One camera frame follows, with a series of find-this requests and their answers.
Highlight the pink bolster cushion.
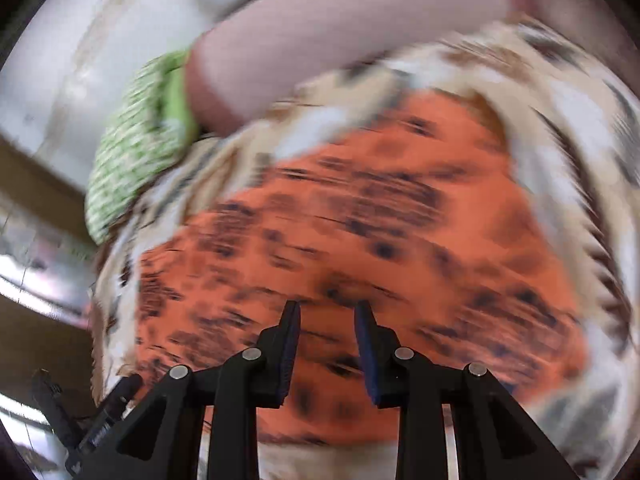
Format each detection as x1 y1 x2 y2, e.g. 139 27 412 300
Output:
185 0 531 133

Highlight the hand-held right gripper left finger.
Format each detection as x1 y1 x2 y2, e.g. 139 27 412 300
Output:
80 300 303 480

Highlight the green checked folded quilt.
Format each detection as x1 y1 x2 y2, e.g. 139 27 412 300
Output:
84 50 201 243

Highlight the leaf print blanket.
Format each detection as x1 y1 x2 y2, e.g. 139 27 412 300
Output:
90 15 640 480

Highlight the stained glass door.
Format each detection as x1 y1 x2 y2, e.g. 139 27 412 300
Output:
0 130 101 461

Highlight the orange floral dress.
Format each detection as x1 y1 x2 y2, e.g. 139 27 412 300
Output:
132 87 591 461

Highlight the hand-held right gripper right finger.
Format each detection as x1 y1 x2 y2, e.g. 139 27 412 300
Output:
354 301 581 480

